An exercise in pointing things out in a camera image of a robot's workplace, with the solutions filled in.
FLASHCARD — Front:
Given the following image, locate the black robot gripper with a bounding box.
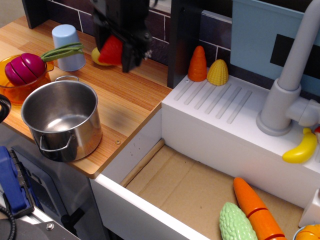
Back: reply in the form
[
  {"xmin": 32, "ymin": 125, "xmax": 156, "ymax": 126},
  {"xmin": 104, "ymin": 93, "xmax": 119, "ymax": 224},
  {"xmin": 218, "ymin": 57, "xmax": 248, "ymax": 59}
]
[{"xmin": 90, "ymin": 0, "xmax": 152, "ymax": 73}]

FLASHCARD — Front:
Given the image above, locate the red toy strawberry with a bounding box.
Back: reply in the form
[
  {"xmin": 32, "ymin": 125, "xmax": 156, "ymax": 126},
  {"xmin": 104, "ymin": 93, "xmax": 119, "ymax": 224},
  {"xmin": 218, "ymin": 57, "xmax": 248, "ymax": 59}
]
[{"xmin": 98, "ymin": 35, "xmax": 123, "ymax": 66}]

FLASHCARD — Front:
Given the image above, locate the stainless steel pot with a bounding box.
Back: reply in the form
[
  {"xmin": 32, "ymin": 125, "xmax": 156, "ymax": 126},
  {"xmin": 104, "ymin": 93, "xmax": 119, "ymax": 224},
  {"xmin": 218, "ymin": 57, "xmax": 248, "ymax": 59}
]
[{"xmin": 20, "ymin": 75, "xmax": 103, "ymax": 162}]

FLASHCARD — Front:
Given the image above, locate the yellow toy potato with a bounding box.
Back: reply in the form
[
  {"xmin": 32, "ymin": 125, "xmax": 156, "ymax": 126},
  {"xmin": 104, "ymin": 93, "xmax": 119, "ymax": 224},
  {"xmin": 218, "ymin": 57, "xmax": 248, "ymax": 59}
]
[{"xmin": 91, "ymin": 47, "xmax": 111, "ymax": 66}]

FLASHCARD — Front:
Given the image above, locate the light blue plastic cup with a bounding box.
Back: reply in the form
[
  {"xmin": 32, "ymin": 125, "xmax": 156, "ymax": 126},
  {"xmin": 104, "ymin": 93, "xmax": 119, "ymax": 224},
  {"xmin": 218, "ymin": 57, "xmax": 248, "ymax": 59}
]
[{"xmin": 51, "ymin": 24, "xmax": 86, "ymax": 72}]

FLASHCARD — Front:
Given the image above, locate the orange toy carrot tip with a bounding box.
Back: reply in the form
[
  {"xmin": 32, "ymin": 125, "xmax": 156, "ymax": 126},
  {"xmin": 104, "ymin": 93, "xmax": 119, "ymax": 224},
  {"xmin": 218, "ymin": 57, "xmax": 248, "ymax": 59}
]
[{"xmin": 187, "ymin": 45, "xmax": 207, "ymax": 82}]

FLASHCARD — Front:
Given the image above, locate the purple toy radish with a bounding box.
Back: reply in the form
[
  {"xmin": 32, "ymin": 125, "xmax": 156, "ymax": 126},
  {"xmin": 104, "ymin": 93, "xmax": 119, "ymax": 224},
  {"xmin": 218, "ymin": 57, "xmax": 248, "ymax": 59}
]
[{"xmin": 4, "ymin": 42, "xmax": 85, "ymax": 87}]

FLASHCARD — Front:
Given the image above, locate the yellow toy corn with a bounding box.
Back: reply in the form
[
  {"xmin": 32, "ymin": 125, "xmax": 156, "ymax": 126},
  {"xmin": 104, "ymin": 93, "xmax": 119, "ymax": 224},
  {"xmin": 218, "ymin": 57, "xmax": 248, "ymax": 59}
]
[{"xmin": 207, "ymin": 59, "xmax": 229, "ymax": 86}]

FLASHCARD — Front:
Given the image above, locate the orange transparent bowl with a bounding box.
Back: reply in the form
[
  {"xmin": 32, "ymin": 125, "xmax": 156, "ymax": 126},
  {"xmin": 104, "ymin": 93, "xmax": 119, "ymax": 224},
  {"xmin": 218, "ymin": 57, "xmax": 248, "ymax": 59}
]
[{"xmin": 0, "ymin": 55, "xmax": 55, "ymax": 105}]

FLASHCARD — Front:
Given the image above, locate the white toy sink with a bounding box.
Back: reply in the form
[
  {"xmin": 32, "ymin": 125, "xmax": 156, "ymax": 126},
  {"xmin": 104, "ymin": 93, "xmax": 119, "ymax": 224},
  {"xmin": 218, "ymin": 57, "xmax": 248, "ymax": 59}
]
[{"xmin": 90, "ymin": 76, "xmax": 320, "ymax": 240}]

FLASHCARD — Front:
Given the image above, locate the grey toy faucet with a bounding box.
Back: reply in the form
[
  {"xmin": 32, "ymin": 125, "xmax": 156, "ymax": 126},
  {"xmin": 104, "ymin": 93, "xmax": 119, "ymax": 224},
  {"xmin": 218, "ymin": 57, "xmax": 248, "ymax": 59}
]
[{"xmin": 256, "ymin": 0, "xmax": 320, "ymax": 136}]

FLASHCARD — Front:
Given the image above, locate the blue clamp tool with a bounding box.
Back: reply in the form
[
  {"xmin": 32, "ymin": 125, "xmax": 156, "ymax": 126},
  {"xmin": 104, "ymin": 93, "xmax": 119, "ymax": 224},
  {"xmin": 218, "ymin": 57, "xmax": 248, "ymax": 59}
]
[{"xmin": 0, "ymin": 146, "xmax": 34, "ymax": 218}]

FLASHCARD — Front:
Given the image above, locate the green toy bitter gourd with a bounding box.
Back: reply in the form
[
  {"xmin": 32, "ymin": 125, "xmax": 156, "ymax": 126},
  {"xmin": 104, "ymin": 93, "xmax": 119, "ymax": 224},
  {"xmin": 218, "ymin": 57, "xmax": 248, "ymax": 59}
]
[{"xmin": 219, "ymin": 202, "xmax": 258, "ymax": 240}]

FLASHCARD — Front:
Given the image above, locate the yellow toy banana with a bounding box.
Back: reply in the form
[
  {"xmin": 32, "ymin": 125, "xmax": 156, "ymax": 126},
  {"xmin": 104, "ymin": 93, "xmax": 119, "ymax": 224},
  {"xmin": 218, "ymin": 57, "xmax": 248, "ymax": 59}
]
[{"xmin": 282, "ymin": 128, "xmax": 318, "ymax": 164}]

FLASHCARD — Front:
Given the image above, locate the large orange toy carrot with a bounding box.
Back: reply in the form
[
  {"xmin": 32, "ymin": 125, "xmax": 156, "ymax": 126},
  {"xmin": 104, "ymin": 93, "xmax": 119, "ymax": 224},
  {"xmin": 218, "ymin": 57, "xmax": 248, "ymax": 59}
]
[{"xmin": 233, "ymin": 177, "xmax": 286, "ymax": 240}]

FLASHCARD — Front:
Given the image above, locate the orange toy fruit in bowl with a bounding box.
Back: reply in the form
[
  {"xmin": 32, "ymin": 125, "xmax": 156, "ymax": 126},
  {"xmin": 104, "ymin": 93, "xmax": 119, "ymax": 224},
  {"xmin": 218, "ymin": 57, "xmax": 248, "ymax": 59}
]
[{"xmin": 295, "ymin": 224, "xmax": 320, "ymax": 240}]

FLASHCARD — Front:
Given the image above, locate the light blue wall panel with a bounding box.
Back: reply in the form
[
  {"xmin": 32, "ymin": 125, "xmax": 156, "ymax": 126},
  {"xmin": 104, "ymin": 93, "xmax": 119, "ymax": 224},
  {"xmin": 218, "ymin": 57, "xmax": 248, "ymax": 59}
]
[{"xmin": 230, "ymin": 0, "xmax": 304, "ymax": 89}]

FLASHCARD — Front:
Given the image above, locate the black coiled cable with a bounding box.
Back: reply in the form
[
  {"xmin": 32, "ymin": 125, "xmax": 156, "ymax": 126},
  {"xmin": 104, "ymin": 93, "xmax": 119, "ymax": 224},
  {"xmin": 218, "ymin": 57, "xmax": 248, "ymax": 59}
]
[{"xmin": 0, "ymin": 205, "xmax": 17, "ymax": 240}]

